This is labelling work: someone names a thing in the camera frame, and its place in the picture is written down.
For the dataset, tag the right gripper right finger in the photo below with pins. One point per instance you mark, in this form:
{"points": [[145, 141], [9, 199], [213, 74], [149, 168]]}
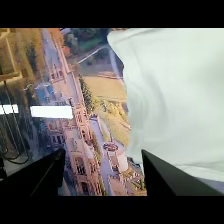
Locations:
{"points": [[166, 180]]}

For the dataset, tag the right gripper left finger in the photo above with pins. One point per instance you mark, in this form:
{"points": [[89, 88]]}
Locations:
{"points": [[36, 176]]}

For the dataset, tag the white shirt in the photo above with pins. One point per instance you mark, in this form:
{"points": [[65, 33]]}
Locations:
{"points": [[176, 100]]}

